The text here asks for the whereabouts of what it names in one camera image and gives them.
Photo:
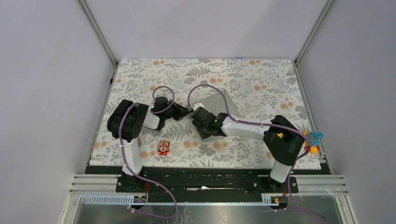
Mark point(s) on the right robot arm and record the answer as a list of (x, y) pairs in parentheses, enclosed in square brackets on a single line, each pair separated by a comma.
[(282, 139)]

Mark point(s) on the grey cloth napkin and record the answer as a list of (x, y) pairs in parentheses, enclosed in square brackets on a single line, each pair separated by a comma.
[(215, 104)]

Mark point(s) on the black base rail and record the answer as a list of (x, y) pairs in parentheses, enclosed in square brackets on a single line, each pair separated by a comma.
[(203, 185)]

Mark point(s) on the small colourful toy blocks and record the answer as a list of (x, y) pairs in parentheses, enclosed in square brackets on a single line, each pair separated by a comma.
[(315, 141)]

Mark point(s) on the floral patterned tablecloth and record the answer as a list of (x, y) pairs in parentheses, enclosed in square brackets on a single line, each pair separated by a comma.
[(261, 90)]

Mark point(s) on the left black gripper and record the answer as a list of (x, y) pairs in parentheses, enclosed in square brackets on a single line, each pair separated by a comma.
[(180, 111)]

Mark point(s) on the red owl toy block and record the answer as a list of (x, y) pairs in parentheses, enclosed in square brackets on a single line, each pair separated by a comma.
[(164, 148)]

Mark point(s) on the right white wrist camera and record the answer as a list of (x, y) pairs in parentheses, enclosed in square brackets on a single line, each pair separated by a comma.
[(197, 106)]

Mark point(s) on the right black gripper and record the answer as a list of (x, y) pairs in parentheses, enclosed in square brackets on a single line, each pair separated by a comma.
[(202, 135)]

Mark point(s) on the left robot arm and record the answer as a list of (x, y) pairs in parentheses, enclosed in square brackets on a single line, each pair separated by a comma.
[(129, 118)]

